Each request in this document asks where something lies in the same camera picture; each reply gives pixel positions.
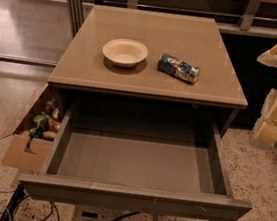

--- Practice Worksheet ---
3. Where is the grey top drawer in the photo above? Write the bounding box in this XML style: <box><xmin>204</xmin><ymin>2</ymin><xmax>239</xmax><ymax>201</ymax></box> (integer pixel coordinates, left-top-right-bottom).
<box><xmin>16</xmin><ymin>97</ymin><xmax>263</xmax><ymax>221</ymax></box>

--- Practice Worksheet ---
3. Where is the grey drawer cabinet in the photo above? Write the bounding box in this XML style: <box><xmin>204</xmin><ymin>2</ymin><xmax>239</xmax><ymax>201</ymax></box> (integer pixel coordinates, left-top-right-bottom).
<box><xmin>48</xmin><ymin>6</ymin><xmax>247</xmax><ymax>142</ymax></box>

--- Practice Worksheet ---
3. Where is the crushed blue soda can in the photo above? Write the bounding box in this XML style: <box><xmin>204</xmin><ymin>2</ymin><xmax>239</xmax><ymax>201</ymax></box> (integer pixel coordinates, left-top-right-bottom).
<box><xmin>158</xmin><ymin>53</ymin><xmax>200</xmax><ymax>84</ymax></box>

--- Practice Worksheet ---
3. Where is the white paper bowl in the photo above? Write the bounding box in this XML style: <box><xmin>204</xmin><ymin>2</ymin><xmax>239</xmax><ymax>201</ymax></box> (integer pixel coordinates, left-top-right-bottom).
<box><xmin>102</xmin><ymin>38</ymin><xmax>148</xmax><ymax>68</ymax></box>

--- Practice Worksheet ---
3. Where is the red toy in box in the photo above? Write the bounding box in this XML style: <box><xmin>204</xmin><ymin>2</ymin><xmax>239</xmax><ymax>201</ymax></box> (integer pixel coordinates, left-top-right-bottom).
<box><xmin>48</xmin><ymin>120</ymin><xmax>60</xmax><ymax>133</ymax></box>

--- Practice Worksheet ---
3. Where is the dark toy in box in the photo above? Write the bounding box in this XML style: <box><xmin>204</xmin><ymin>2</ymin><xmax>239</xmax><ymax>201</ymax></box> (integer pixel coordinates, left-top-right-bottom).
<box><xmin>44</xmin><ymin>100</ymin><xmax>58</xmax><ymax>115</ymax></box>

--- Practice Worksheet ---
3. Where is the green toy in box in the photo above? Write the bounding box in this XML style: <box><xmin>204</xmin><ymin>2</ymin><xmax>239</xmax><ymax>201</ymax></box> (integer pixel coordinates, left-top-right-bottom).
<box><xmin>30</xmin><ymin>115</ymin><xmax>49</xmax><ymax>138</ymax></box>

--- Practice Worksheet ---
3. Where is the brown cardboard box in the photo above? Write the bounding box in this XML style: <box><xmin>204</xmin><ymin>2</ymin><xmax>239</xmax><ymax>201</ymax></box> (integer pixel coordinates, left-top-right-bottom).
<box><xmin>0</xmin><ymin>84</ymin><xmax>56</xmax><ymax>173</ymax></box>

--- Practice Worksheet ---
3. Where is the black floor strip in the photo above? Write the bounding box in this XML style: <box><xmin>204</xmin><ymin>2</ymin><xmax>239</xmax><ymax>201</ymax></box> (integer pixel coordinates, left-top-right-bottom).
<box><xmin>0</xmin><ymin>184</ymin><xmax>25</xmax><ymax>221</ymax></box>

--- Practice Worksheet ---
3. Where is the black cable left loop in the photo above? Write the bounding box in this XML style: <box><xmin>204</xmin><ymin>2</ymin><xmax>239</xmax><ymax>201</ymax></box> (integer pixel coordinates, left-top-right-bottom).
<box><xmin>8</xmin><ymin>193</ymin><xmax>64</xmax><ymax>221</ymax></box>

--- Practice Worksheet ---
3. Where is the metal window frame post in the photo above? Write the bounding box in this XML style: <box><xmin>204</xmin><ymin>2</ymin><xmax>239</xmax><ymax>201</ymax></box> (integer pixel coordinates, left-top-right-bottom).
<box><xmin>67</xmin><ymin>0</ymin><xmax>84</xmax><ymax>36</ymax></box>

